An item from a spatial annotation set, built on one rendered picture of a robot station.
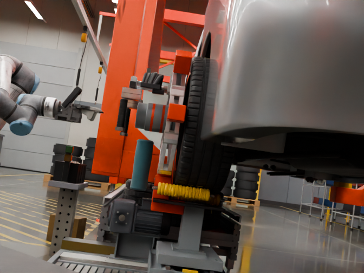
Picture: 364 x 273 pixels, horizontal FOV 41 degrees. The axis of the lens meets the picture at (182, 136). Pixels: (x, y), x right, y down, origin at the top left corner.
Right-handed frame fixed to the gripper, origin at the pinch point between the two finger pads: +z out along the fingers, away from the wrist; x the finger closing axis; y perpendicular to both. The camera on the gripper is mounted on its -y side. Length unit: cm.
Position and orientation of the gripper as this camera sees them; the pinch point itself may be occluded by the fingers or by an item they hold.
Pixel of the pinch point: (100, 110)
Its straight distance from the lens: 225.4
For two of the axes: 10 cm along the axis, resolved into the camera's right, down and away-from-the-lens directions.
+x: 0.7, -0.7, -10.0
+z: 9.9, 1.4, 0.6
